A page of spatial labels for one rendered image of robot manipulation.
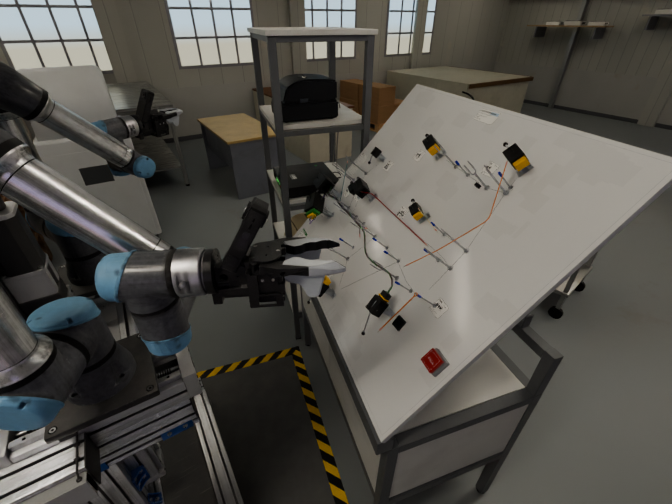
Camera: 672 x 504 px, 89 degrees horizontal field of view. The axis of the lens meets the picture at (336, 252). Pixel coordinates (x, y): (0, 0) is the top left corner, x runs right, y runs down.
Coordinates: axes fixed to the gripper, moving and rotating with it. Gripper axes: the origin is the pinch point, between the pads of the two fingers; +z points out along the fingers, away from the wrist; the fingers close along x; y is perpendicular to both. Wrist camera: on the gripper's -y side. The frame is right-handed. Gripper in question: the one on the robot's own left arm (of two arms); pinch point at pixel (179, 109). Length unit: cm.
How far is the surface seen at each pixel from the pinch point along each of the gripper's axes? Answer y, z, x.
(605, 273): 128, 244, 227
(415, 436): 60, -30, 134
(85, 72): 34, 66, -207
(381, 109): 136, 558, -155
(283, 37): -27, 40, 21
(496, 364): 58, 12, 150
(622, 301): 126, 207, 238
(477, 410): 58, -11, 148
